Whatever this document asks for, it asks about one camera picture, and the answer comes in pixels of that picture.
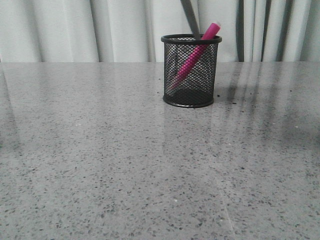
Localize pink highlighter pen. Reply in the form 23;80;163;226
169;22;221;91

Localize grey orange scissors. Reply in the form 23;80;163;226
180;0;201;41

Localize black mesh pen cup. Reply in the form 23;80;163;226
161;34;222;108

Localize white curtain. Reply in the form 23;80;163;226
0;0;320;63

